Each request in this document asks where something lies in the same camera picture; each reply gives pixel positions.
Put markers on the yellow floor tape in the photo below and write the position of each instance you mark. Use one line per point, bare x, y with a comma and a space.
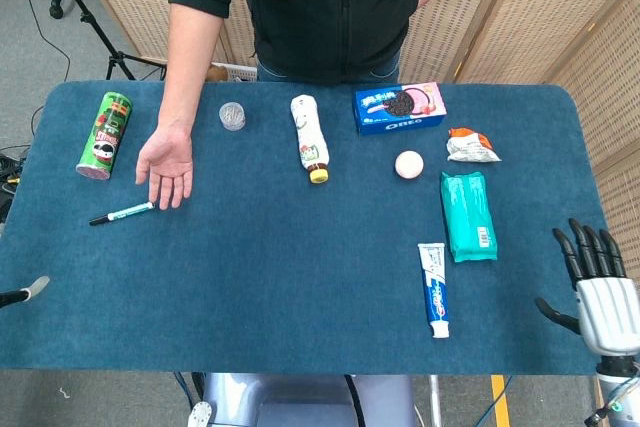
500, 399

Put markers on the blue white toothpaste tube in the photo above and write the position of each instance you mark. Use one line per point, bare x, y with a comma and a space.
435, 292

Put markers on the white plastic basket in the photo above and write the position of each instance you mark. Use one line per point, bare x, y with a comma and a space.
242, 72

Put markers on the pale pink ball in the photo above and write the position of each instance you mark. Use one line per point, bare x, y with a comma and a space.
409, 165

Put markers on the clear plastic jar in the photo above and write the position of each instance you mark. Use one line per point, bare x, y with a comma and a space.
232, 116

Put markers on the black tripod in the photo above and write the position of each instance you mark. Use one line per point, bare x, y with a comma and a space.
95, 29

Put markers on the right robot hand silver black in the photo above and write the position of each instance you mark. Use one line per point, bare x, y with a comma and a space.
607, 312

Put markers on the white green marker pen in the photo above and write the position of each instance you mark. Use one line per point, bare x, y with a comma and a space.
125, 212

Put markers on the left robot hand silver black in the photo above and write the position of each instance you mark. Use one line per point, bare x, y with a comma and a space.
35, 287

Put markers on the metal table leg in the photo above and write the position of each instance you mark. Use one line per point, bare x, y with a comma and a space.
436, 402

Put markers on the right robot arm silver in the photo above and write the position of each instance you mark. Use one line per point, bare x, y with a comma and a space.
620, 382

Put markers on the person torso black jacket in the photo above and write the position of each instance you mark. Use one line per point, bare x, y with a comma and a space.
325, 7

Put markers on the person's right forearm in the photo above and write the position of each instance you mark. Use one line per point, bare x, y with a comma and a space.
187, 62

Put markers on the wooden perforated folding screen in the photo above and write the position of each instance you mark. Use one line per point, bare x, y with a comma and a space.
525, 7

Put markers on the white bottle yellow cap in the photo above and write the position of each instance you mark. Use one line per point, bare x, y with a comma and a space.
309, 132

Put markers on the green Pringles can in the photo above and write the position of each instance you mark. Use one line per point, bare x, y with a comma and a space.
106, 134

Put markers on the silver robot torso base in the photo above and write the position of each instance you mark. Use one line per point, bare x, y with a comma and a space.
300, 397

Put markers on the blue table mat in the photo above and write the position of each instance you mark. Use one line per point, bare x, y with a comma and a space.
280, 257

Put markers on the blue pink Oreo box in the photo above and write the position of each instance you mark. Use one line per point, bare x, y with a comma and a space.
397, 112

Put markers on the crumpled white orange snack packet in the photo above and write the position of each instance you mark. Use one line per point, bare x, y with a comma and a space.
470, 147

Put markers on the teal tissue pack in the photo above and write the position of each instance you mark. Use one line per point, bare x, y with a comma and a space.
469, 217

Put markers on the person's right hand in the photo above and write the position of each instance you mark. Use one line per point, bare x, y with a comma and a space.
167, 162

